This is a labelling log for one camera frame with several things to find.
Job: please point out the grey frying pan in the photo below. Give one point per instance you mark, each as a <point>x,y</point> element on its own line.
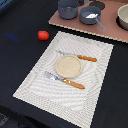
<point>85,11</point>

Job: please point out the white woven placemat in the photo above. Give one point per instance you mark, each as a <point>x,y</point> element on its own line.
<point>67,79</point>

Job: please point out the black stove burner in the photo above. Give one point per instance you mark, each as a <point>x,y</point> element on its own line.
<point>98,4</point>

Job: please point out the beige round plate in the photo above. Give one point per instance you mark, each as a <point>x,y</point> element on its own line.
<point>68,66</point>

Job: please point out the fork with orange handle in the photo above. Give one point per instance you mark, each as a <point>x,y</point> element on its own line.
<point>69,82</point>

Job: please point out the grey cooking pot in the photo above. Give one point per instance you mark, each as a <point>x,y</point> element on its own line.
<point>68,9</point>

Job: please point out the knife with orange handle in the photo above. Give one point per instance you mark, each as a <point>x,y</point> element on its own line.
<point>79,56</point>

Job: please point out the cream bowl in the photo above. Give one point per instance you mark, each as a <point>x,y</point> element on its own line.
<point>123,16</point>

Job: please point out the white toy fish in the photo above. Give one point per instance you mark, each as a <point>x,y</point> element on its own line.
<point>92,15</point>

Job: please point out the red toy tomato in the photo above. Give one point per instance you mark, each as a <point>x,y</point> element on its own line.
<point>43,35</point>

